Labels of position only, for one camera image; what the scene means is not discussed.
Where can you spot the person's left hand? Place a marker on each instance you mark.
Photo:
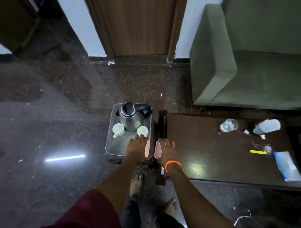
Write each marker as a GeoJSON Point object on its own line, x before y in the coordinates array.
{"type": "Point", "coordinates": [135, 149]}

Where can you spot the person's right hand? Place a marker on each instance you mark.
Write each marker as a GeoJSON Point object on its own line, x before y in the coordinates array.
{"type": "Point", "coordinates": [167, 152]}

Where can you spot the person's right fingers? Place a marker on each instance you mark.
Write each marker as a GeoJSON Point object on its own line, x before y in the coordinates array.
{"type": "Point", "coordinates": [167, 143]}

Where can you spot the person's left fingers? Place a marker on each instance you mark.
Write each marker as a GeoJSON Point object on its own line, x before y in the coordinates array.
{"type": "Point", "coordinates": [138, 139]}

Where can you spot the pink pad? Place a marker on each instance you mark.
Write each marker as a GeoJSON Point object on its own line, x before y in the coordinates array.
{"type": "Point", "coordinates": [147, 148]}
{"type": "Point", "coordinates": [157, 149]}

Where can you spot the person's left forearm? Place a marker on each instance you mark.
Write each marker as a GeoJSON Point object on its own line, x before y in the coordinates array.
{"type": "Point", "coordinates": [118, 182]}

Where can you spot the person's right forearm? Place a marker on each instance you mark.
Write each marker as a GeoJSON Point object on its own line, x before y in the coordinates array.
{"type": "Point", "coordinates": [190, 197]}

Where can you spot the white cup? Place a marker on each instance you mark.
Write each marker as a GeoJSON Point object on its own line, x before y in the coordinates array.
{"type": "Point", "coordinates": [142, 130]}
{"type": "Point", "coordinates": [118, 129]}

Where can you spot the orange wristband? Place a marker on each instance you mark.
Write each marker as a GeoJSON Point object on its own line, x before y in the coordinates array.
{"type": "Point", "coordinates": [172, 163]}

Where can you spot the grey metal tray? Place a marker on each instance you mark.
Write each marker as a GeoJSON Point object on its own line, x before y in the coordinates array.
{"type": "Point", "coordinates": [118, 144]}

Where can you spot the steel electric kettle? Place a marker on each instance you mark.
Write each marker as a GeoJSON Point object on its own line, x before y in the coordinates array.
{"type": "Point", "coordinates": [131, 116]}

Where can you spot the dark wooden coffee table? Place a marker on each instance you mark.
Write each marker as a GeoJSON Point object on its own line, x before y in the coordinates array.
{"type": "Point", "coordinates": [211, 152]}

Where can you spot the person's left foot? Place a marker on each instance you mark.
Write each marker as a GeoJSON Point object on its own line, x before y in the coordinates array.
{"type": "Point", "coordinates": [136, 185]}

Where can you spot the person's foot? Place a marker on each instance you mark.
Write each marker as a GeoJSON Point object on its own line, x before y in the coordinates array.
{"type": "Point", "coordinates": [169, 206]}
{"type": "Point", "coordinates": [136, 185]}

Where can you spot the person's right foot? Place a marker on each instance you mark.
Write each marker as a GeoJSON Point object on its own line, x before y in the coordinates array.
{"type": "Point", "coordinates": [169, 206]}

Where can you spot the clear glass tumbler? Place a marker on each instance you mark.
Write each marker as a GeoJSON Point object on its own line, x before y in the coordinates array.
{"type": "Point", "coordinates": [228, 125]}

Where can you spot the dark trousers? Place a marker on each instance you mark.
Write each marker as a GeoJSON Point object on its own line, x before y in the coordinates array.
{"type": "Point", "coordinates": [131, 213]}

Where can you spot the small purple object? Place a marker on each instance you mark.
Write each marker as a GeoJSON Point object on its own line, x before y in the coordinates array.
{"type": "Point", "coordinates": [246, 131]}

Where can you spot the maroon garment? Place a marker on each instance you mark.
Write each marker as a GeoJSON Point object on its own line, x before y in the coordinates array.
{"type": "Point", "coordinates": [91, 211]}

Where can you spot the yellow flat stick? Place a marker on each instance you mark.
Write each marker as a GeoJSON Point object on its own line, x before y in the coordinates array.
{"type": "Point", "coordinates": [257, 152]}

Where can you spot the clear drinking glass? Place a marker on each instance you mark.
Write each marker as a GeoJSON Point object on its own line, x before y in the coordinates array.
{"type": "Point", "coordinates": [265, 147]}

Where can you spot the clear plastic bottle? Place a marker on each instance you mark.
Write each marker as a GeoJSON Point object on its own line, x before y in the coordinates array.
{"type": "Point", "coordinates": [268, 126]}

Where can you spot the green sofa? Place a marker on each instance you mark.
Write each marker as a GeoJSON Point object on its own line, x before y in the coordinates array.
{"type": "Point", "coordinates": [249, 70]}

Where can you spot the brown wooden door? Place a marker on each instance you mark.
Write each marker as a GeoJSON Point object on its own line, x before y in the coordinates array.
{"type": "Point", "coordinates": [138, 25]}

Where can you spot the blue and white packet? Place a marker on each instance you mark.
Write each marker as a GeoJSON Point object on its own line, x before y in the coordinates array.
{"type": "Point", "coordinates": [287, 165]}

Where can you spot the dark wooden furniture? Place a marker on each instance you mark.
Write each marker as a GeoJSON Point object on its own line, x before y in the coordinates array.
{"type": "Point", "coordinates": [16, 23]}

